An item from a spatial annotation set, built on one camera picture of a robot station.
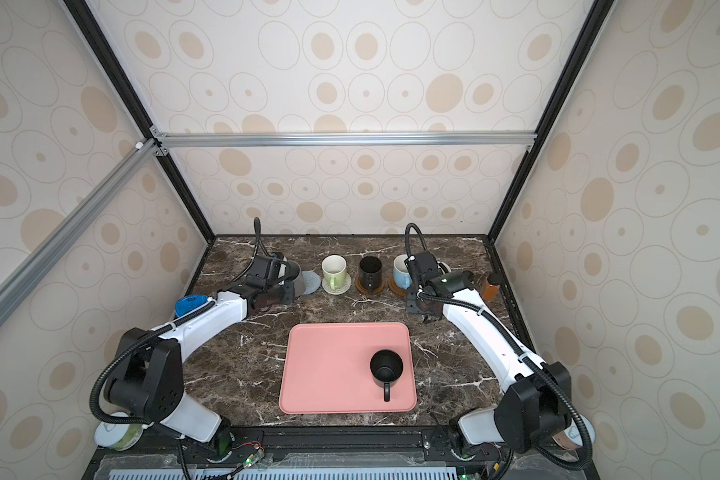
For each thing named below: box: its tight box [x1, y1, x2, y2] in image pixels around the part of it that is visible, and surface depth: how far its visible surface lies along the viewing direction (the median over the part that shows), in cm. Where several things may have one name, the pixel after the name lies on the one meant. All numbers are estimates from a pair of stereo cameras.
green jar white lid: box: [94, 412, 144, 451], surface depth 73 cm
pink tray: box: [278, 322, 417, 414], surface depth 86 cm
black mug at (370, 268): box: [359, 255, 382, 290], surface depth 100 cm
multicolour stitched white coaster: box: [322, 273, 352, 295], surface depth 105 cm
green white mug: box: [321, 254, 347, 290], surface depth 100 cm
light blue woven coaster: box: [302, 270, 321, 295], surface depth 108 cm
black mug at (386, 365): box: [370, 349, 404, 402], surface depth 80 cm
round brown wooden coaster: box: [388, 276, 407, 297], surface depth 105 cm
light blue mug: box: [393, 254, 413, 290], surface depth 99 cm
